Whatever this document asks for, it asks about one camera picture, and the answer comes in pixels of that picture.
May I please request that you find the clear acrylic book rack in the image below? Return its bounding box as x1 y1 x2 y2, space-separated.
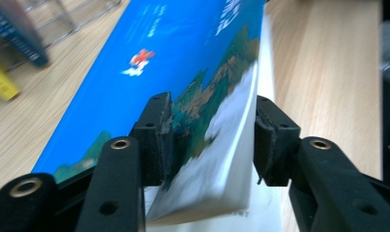
0 0 123 73

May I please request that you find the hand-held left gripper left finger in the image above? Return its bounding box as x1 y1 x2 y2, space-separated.
129 91 175 189

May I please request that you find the yellow book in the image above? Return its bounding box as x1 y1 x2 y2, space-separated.
0 53 21 102

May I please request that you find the blue book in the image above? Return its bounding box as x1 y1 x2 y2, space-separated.
31 0 283 232

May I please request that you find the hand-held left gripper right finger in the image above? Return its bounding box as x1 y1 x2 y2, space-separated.
253 95 302 189

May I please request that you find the red comic book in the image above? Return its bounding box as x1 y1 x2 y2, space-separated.
0 0 51 68

